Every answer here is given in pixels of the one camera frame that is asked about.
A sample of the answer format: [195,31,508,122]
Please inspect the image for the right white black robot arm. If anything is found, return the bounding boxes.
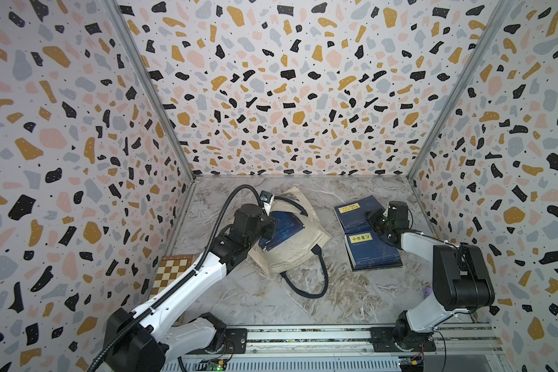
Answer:
[366,201,495,352]

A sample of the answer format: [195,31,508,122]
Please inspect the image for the left black corrugated cable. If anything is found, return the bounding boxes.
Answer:
[85,184,264,372]

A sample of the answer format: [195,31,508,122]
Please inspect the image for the left green circuit board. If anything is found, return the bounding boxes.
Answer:
[198,359,227,371]

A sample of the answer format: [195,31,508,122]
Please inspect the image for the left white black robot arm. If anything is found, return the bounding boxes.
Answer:
[89,202,275,371]

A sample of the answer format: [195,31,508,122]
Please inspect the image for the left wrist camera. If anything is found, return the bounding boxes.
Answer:
[259,191,274,215]

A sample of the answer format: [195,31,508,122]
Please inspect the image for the right circuit board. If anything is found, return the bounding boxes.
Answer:
[398,357,424,372]

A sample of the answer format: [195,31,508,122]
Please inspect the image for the wooden chessboard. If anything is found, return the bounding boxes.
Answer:
[150,254,195,298]

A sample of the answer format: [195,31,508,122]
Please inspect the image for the cream canvas tote bag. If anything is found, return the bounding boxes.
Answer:
[249,187,332,299]

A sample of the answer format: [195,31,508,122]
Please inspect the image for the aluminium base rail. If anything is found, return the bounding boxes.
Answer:
[160,322,511,371]

